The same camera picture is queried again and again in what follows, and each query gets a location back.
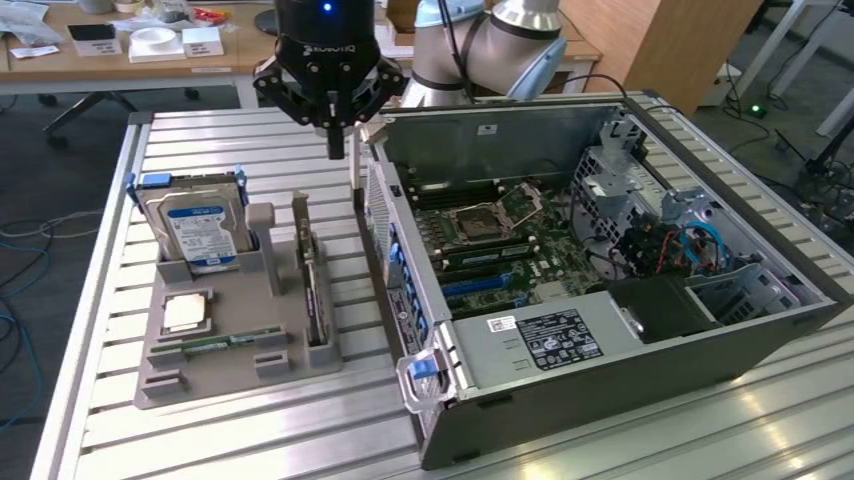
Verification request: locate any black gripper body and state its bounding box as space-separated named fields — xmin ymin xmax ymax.
xmin=273 ymin=0 xmax=384 ymax=109

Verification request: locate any black graphics card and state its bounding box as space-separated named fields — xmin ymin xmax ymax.
xmin=291 ymin=191 xmax=332 ymax=349

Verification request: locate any wooden desk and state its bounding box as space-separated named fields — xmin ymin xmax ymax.
xmin=236 ymin=0 xmax=602 ymax=109
xmin=0 ymin=0 xmax=241 ymax=109

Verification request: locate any white paper stack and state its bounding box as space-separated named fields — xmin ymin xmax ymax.
xmin=383 ymin=34 xmax=419 ymax=59

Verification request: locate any black lamp base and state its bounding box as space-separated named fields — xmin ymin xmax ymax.
xmin=253 ymin=0 xmax=281 ymax=36

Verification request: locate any white cube box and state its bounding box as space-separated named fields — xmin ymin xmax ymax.
xmin=180 ymin=27 xmax=223 ymax=59

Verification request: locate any white flat box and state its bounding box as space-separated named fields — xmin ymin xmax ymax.
xmin=125 ymin=39 xmax=188 ymax=64

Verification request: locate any white tape roll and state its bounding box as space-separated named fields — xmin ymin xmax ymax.
xmin=131 ymin=27 xmax=176 ymax=51

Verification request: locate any bag of dark parts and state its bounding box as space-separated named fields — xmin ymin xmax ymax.
xmin=156 ymin=0 xmax=192 ymax=24

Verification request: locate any black chair base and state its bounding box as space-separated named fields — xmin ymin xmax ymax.
xmin=38 ymin=88 xmax=201 ymax=150

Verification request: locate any white box with black top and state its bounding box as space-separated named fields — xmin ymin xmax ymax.
xmin=65 ymin=23 xmax=123 ymax=57

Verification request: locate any CPU socket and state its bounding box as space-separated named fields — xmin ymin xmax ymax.
xmin=449 ymin=202 xmax=515 ymax=246

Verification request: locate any silver socket cover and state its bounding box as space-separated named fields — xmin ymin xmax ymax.
xmin=492 ymin=179 xmax=546 ymax=234

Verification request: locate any hard disk with blue carrier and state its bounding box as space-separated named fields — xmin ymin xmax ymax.
xmin=124 ymin=167 xmax=259 ymax=274

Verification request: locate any green RAM stick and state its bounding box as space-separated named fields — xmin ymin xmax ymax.
xmin=149 ymin=327 xmax=285 ymax=354
xmin=436 ymin=242 xmax=539 ymax=266

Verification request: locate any clear plastic bag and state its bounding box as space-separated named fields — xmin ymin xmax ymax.
xmin=0 ymin=3 xmax=65 ymax=45

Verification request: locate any silver drive cage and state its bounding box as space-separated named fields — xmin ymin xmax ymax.
xmin=572 ymin=144 xmax=719 ymax=236

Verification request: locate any green motherboard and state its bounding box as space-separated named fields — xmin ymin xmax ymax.
xmin=399 ymin=167 xmax=622 ymax=321

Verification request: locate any blue expansion slot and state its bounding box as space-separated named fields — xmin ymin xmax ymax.
xmin=443 ymin=273 xmax=515 ymax=300

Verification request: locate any grey parts rack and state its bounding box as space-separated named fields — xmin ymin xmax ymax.
xmin=132 ymin=202 xmax=345 ymax=411

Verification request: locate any wooden cabinet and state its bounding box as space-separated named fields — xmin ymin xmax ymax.
xmin=556 ymin=0 xmax=766 ymax=116

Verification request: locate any silver CPU chip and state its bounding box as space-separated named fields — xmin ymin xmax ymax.
xmin=163 ymin=293 xmax=208 ymax=331

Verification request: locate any grey power supply unit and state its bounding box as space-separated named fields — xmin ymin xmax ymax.
xmin=436 ymin=292 xmax=646 ymax=401

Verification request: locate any white table leg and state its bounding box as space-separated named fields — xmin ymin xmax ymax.
xmin=730 ymin=0 xmax=828 ymax=101

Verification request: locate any black tripod stand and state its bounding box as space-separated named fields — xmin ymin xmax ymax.
xmin=776 ymin=89 xmax=854 ymax=221

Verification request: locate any silver disk bay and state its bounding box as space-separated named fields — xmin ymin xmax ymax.
xmin=686 ymin=262 xmax=802 ymax=326

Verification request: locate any dark grey PC case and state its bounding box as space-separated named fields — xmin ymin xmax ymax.
xmin=349 ymin=89 xmax=854 ymax=471

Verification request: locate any black cable behind case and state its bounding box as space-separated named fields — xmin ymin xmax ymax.
xmin=532 ymin=73 xmax=675 ymax=114

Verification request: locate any white floor cable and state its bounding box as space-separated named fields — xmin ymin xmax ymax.
xmin=0 ymin=209 xmax=101 ymax=240

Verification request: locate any blue wire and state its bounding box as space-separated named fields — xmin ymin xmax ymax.
xmin=686 ymin=219 xmax=735 ymax=276

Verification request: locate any blue floor cable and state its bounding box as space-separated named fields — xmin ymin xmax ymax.
xmin=0 ymin=239 xmax=54 ymax=431

